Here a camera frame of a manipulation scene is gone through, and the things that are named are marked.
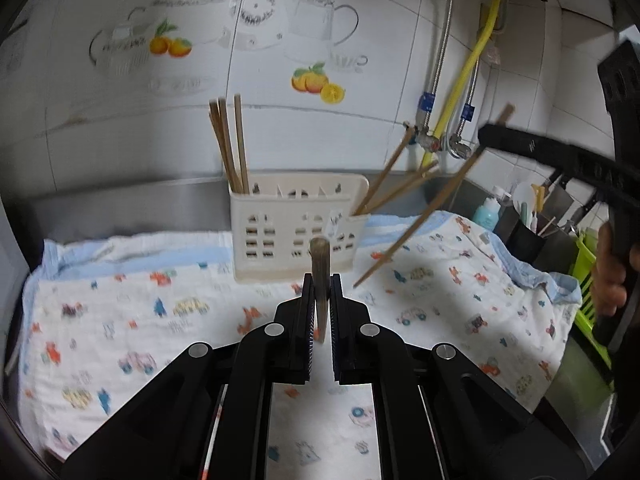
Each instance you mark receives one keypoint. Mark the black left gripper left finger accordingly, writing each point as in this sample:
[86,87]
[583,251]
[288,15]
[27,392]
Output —
[281,350]

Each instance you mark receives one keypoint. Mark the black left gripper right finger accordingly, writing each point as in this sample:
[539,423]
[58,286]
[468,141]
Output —
[363,352]

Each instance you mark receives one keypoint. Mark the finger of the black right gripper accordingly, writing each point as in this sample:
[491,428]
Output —
[588,167]

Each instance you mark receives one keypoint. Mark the person's right hand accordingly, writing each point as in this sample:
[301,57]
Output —
[608,275]

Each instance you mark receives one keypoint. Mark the black utensil container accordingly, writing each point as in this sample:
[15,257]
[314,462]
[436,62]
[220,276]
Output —
[550,252]

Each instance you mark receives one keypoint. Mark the green plastic basket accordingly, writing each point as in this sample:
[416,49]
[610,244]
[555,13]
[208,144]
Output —
[585,317]

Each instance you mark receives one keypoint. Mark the teal soap bottle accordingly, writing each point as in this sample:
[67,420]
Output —
[487,214]

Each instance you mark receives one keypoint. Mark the metal water valve right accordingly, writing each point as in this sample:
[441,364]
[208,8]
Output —
[457,148]

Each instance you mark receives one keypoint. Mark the metal water valve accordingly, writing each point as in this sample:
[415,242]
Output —
[457,148]
[420,134]

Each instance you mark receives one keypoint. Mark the cream plastic utensil holder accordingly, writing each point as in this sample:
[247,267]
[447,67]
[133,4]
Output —
[273,224]

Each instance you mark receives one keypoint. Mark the metal water valve left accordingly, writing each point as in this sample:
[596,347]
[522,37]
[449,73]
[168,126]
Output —
[420,134]

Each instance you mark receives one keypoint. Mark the printed cartoon cloth mat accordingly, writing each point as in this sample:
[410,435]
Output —
[144,357]

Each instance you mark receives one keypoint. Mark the wooden chopstick in holder right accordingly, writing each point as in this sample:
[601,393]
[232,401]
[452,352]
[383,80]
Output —
[240,141]

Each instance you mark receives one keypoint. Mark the wooden chopstick in holder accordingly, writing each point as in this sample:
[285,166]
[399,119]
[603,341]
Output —
[222,107]
[240,141]
[214,118]

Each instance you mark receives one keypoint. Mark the wooden chopstick in holder middle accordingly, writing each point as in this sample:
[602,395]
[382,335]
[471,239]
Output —
[222,107]

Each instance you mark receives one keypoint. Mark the wooden chopstick in holder left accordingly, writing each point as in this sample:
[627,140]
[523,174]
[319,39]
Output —
[214,118]

